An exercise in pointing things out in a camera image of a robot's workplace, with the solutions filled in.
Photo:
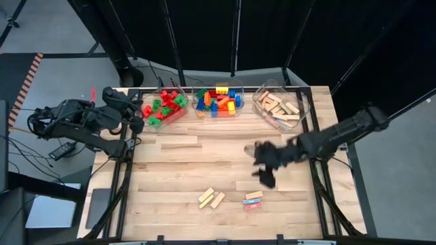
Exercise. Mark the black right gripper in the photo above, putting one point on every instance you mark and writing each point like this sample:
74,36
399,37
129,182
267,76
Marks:
276,154

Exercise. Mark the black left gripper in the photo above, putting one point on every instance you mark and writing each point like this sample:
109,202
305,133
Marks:
122,102

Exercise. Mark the large green plastic block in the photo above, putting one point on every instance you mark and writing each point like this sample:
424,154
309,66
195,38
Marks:
166,110
154,120
180,100
156,105

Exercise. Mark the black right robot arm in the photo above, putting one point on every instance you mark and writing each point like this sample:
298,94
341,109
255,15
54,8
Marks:
340,132

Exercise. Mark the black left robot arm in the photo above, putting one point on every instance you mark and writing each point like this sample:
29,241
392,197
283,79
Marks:
85,139

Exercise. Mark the clear plastic bin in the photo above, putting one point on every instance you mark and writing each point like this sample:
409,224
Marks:
139,98
241,112
299,126

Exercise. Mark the wooden block red label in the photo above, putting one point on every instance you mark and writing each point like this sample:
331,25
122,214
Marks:
253,206

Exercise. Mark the black floor stand column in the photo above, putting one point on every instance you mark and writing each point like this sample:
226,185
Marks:
131,76

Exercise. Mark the small red tag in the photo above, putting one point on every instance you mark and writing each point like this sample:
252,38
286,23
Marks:
92,94

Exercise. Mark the printed wooden block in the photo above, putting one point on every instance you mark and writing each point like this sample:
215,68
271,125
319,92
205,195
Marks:
218,200

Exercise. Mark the medium blue plastic block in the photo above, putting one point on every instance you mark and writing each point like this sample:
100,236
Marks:
214,109
232,93
200,104
238,101

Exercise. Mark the medium green plastic block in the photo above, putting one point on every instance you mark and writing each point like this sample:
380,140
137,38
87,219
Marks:
207,107
201,93

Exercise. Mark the medium orange plastic block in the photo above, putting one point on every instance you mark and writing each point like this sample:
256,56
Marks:
223,101
207,99

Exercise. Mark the black power adapter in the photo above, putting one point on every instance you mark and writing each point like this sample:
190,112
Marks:
62,150

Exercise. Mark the medium yellow plastic block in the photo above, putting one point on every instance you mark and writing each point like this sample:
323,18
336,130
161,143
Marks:
222,90
231,108

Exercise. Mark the medium red plastic block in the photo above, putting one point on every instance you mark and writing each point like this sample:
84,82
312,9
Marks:
213,94

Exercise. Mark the metal curtain pole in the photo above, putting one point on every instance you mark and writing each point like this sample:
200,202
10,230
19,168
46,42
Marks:
175,51
369,51
295,51
234,51

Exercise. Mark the grey flat panel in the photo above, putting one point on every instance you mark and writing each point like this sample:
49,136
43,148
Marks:
98,207

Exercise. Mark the black floor bar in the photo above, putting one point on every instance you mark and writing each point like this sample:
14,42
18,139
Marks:
68,55

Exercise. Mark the black curtain panel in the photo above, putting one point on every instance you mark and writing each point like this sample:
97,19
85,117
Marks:
340,34
204,34
265,34
146,27
408,51

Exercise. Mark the white flat sheet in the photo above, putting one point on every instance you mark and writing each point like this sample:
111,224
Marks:
51,211

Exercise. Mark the black mat with hazard stripes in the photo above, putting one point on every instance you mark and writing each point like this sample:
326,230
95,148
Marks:
17,75

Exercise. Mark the black tripod stand leg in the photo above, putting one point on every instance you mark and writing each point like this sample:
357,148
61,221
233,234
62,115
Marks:
13,23

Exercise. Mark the black metal bar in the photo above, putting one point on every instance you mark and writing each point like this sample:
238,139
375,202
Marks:
412,103

